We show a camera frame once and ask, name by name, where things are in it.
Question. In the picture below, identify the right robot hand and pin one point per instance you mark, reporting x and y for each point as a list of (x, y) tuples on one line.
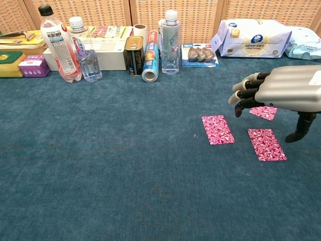
[(291, 88)]

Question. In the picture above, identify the white tissue pack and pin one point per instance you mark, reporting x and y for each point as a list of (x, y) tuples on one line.
[(255, 40)]

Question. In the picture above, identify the tall clear bottle white cap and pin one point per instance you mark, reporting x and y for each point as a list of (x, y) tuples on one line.
[(170, 45)]

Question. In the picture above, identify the blue hooks blister pack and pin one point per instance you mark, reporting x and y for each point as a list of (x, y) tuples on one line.
[(200, 55)]

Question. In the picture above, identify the small purple box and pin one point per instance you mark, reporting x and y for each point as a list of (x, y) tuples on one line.
[(33, 67)]

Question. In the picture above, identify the brown cardboard box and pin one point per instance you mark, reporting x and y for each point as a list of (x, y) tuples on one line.
[(35, 51)]

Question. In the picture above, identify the black gold tin can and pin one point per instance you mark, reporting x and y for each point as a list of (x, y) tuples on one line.
[(134, 57)]

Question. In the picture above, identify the blue plastic wrap roll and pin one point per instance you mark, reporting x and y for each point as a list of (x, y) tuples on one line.
[(150, 60)]

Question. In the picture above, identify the blue felt table mat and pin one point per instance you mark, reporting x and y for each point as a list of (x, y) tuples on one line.
[(100, 163)]

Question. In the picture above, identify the white paper roll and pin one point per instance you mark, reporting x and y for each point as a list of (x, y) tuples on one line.
[(140, 32)]

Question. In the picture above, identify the bamboo folding screen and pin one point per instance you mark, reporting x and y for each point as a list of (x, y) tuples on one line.
[(195, 20)]

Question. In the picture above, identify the small clear water bottle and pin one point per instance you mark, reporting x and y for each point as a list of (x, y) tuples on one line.
[(90, 65)]

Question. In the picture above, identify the dark green small box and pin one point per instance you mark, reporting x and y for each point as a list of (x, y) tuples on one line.
[(10, 65)]

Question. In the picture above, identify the light blue wet wipes pack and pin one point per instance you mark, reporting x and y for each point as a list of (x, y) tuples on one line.
[(306, 45)]

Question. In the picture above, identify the long white carton box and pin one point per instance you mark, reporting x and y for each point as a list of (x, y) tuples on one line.
[(110, 57)]

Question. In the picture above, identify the yellow razor blister pack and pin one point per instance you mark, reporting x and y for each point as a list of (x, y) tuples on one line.
[(15, 41)]

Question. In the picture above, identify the pink drink bottle black cap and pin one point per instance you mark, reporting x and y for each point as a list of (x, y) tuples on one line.
[(60, 50)]

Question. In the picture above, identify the pink patterned card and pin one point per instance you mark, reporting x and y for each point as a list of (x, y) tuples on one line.
[(266, 144), (264, 113), (217, 129)]

